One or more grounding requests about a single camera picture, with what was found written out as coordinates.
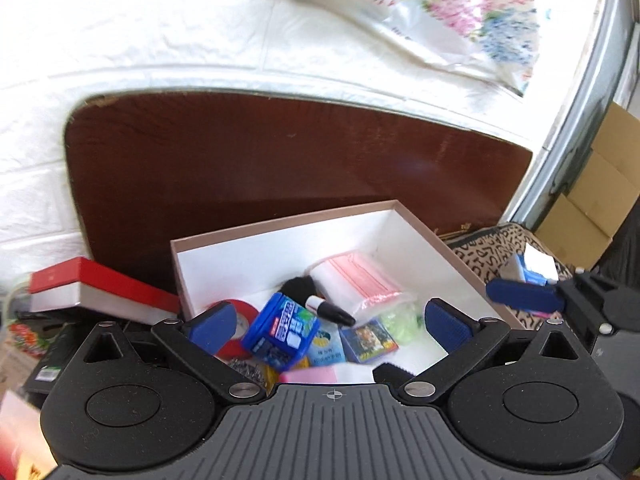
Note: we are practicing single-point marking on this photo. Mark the pink cardboard box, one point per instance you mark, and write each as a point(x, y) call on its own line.
point(350, 240)

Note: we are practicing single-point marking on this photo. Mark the dark cloth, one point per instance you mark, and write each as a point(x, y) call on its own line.
point(625, 250)

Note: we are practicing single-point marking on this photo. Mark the pink and white sponge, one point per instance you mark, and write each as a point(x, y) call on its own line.
point(310, 375)

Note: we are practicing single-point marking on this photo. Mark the red and white carton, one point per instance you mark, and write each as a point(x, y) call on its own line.
point(20, 430)

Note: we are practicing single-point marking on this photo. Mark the brown wooden board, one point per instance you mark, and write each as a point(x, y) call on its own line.
point(250, 160)

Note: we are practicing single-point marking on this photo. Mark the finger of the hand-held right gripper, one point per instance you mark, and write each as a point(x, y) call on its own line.
point(525, 295)

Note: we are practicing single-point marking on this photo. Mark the pack of clear zip bags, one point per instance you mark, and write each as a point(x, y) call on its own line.
point(350, 275)

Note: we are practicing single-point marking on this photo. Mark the colourful snack packet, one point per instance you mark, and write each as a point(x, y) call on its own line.
point(22, 340)

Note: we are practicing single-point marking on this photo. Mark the black box with green label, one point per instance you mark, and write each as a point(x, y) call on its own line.
point(50, 367)

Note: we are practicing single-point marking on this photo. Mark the green bagged item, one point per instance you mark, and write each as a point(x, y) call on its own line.
point(400, 322)

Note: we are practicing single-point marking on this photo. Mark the steel scourer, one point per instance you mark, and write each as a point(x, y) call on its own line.
point(250, 370)

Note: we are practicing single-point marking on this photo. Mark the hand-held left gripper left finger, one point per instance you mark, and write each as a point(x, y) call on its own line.
point(216, 322)

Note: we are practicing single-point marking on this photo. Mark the brown cardboard carton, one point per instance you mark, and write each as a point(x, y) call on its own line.
point(595, 200)

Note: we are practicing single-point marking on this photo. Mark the blue printed plastic box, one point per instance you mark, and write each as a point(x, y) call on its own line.
point(280, 330)

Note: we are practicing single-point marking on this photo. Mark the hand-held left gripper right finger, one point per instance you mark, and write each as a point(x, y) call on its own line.
point(442, 325)

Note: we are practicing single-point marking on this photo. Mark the floral plastic bag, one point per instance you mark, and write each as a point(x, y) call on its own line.
point(450, 0)

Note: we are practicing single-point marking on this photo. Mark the blue and yellow card packet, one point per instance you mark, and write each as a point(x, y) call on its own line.
point(327, 345)

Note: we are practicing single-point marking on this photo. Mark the red tape roll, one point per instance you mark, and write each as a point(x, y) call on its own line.
point(231, 349)

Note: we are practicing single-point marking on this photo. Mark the red lidded box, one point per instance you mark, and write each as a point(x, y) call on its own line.
point(100, 280)

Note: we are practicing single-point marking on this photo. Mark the blue and white packet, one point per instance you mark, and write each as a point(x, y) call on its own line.
point(537, 260)

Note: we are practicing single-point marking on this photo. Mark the black makeup brush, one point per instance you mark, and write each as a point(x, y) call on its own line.
point(297, 287)

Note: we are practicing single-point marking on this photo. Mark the grey metal frame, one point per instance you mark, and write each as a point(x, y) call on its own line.
point(590, 85)

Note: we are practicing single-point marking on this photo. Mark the small colourful card box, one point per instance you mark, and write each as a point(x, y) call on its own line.
point(367, 342)

